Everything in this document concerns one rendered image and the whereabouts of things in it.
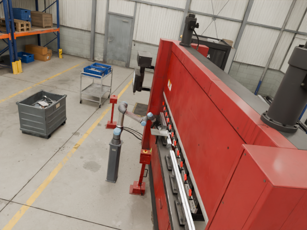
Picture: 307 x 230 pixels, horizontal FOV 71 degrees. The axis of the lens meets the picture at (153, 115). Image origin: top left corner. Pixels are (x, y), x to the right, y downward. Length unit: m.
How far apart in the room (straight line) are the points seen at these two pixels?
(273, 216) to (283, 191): 0.13
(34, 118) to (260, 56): 8.79
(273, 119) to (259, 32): 9.02
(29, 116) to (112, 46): 6.48
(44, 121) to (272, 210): 4.23
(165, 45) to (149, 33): 6.18
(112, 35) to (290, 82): 9.48
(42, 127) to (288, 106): 4.26
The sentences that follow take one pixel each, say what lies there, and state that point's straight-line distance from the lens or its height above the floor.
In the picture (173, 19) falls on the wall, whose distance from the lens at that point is 9.83.
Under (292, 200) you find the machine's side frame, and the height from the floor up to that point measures 2.23.
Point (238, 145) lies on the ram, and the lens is 1.47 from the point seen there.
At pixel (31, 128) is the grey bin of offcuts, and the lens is 4.91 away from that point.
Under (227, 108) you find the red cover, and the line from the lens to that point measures 1.60.
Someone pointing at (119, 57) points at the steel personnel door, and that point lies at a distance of 10.42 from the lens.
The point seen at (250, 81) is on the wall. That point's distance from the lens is 10.62.
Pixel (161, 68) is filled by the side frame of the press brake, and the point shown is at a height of 1.82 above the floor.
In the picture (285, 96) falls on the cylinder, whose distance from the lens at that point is 1.31.
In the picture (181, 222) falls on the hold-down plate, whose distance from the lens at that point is 2.43.
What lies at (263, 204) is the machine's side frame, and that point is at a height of 2.20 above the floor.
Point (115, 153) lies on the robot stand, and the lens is 3.49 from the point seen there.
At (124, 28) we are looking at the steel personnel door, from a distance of 10.18.
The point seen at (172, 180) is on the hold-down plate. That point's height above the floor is 0.90.
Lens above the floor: 2.77
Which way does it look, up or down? 27 degrees down
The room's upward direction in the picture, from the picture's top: 11 degrees clockwise
